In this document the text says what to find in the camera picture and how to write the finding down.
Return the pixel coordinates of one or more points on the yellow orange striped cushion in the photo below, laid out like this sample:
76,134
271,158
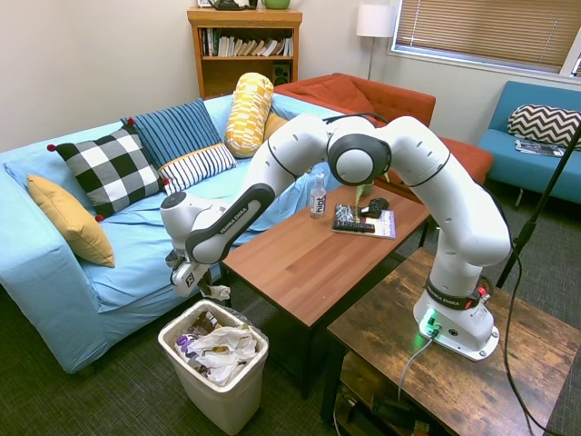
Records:
273,125

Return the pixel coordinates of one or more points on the green bowl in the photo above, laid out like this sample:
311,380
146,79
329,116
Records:
277,3

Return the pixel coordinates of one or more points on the brown window blinds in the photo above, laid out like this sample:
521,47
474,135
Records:
476,27

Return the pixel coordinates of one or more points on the white navy striped cushion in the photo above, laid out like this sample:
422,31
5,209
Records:
197,165

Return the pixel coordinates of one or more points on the brown snack wrapper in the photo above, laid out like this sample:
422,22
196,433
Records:
204,322

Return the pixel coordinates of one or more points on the black game controller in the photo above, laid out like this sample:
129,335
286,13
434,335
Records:
376,206

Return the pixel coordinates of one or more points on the blue striped cushion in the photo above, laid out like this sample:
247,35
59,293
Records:
174,131

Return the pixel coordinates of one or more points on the teal blue bench sofa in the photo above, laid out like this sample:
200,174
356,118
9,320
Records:
508,168

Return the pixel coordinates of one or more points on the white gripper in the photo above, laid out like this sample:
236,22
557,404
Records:
187,278

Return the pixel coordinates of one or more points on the small black speaker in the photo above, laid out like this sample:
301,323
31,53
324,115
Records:
281,74

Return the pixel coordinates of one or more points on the yellow patterned bolster cushion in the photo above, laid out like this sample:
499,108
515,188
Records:
247,113

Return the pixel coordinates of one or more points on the wooden bookshelf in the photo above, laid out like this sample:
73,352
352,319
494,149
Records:
245,18

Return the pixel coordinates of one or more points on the row of books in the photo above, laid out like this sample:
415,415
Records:
245,45

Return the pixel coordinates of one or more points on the black patterned book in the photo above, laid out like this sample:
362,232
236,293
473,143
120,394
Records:
347,218

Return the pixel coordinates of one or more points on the wooden coffee table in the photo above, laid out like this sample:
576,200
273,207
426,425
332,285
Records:
318,272

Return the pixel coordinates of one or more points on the light blue sofa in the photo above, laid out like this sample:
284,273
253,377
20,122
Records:
136,240

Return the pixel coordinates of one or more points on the black object on bookshelf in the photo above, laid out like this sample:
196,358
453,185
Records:
231,3

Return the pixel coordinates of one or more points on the purple white magazine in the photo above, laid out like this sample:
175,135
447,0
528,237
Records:
386,224

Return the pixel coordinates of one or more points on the clear plastic water bottle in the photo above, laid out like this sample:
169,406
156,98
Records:
319,200

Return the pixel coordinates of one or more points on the grey magazine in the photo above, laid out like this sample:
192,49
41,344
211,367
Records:
538,147

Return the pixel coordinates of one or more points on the black power adapter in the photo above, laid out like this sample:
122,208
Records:
390,405

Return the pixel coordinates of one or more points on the small green potted plant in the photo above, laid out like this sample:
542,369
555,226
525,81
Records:
365,188

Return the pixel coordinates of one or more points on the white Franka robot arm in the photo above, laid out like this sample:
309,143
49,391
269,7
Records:
408,181

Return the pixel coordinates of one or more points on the black white checked cushion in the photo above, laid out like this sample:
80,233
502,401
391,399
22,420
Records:
109,168

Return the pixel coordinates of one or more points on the rustic brown side table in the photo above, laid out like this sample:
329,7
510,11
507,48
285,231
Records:
454,390

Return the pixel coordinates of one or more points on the beige plastic trash bin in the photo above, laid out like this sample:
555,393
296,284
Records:
218,404

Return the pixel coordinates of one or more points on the white tissue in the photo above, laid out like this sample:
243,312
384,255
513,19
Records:
221,292

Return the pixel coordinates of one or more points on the white crumpled plastic bag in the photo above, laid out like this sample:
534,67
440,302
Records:
222,349

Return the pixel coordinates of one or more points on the mustard yellow cushion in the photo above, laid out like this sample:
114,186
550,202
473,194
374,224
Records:
72,222

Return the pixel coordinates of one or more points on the black white chevron cushion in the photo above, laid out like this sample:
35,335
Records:
540,122

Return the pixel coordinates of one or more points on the black tripod stand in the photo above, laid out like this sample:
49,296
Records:
544,200

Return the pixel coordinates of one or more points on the purple snack wrapper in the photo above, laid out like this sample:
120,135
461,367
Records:
184,343

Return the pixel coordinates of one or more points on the orange sofa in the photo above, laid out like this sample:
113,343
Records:
399,97

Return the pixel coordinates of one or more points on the white shade floor lamp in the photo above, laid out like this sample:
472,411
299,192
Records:
374,20

